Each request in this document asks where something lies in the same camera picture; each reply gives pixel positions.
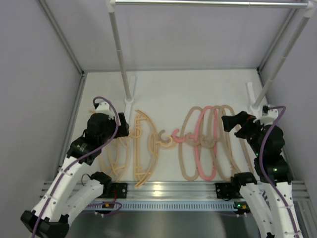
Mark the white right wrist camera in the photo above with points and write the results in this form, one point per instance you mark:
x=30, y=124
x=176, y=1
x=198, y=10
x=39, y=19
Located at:
x=270, y=114

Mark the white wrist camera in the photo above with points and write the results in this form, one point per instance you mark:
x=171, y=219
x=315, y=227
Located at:
x=104, y=108
x=270, y=114

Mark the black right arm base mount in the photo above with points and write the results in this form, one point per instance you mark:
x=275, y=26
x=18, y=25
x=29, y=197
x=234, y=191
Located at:
x=226, y=191

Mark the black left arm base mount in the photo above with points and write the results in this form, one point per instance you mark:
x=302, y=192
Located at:
x=119, y=189

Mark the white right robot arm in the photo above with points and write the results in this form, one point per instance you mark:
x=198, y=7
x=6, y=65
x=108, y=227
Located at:
x=273, y=209

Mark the white slotted cable duct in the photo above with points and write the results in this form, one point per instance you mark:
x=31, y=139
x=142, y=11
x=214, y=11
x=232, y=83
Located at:
x=221, y=206

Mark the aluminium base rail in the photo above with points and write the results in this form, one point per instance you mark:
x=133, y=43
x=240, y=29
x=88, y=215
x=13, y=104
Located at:
x=172, y=190

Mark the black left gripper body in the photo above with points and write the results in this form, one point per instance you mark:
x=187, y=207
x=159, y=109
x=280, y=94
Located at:
x=111, y=128

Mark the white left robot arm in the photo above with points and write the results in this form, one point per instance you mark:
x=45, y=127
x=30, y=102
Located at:
x=59, y=207

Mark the tan hanger of group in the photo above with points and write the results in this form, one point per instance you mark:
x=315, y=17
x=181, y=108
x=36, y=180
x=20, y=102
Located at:
x=189, y=146

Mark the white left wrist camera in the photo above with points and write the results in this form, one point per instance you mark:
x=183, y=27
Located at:
x=104, y=108

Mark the pink plastic hanger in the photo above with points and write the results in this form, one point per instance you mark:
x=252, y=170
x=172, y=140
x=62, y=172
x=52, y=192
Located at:
x=210, y=143

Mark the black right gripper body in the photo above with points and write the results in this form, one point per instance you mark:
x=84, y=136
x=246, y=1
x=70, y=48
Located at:
x=250, y=130

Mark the white clothes rack frame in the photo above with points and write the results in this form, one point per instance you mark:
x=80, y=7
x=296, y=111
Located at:
x=188, y=35

